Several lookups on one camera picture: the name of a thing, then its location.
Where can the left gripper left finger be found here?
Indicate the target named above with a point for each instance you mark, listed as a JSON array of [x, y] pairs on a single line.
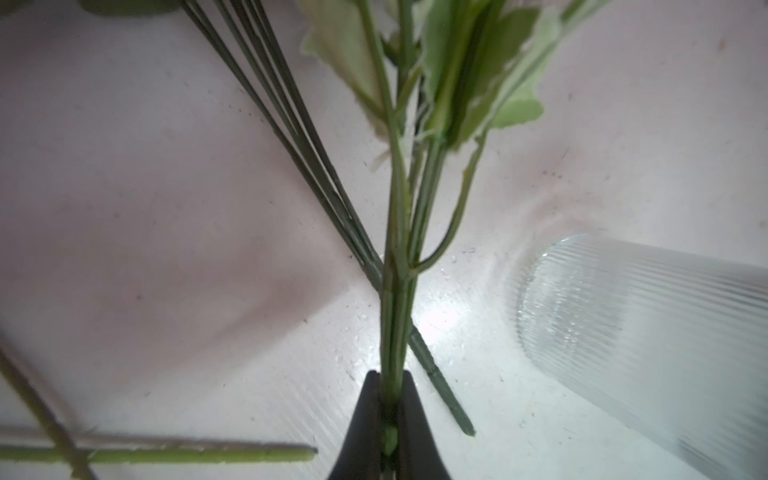
[[360, 455]]

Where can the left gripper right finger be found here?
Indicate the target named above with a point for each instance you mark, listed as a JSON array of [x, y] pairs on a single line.
[[417, 453]]

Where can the clear glass vase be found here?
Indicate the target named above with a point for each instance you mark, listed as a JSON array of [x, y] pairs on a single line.
[[672, 344]]

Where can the pink rose green bouquet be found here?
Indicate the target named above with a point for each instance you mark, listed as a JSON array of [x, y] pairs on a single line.
[[452, 72]]

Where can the pale pink blue rose bouquet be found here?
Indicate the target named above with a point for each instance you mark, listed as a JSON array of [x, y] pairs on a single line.
[[164, 455]]

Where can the red protea flower stem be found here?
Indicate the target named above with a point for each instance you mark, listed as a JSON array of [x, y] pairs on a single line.
[[63, 442]]

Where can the dusty blue hydrangea stem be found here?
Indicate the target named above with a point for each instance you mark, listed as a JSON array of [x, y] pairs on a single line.
[[286, 113]]

